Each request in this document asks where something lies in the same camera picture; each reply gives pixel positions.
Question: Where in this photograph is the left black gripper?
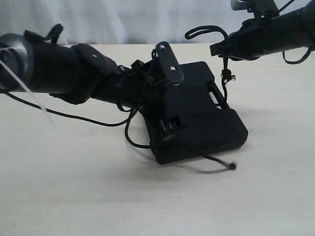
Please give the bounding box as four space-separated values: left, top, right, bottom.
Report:
123 60 188 139

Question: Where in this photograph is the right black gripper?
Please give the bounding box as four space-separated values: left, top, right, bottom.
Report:
210 18 265 60

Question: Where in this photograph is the black braided rope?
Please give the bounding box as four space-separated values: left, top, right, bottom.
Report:
124 24 237 173

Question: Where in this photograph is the black plastic carrying case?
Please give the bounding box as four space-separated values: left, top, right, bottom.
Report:
141 61 248 164

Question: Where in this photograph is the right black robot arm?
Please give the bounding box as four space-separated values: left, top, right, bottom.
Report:
210 0 315 60

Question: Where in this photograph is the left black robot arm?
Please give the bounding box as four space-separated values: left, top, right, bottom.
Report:
0 24 184 139

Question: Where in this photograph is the white backdrop curtain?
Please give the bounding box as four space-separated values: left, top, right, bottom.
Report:
0 0 252 44

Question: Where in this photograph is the white zip tie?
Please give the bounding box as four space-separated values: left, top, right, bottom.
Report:
0 59 57 129

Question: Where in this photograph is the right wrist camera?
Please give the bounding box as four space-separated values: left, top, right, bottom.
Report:
230 0 279 18

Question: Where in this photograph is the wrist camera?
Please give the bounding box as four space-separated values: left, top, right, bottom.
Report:
150 41 184 86
230 0 279 18

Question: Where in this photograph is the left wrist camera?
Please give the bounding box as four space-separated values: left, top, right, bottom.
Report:
150 41 184 86

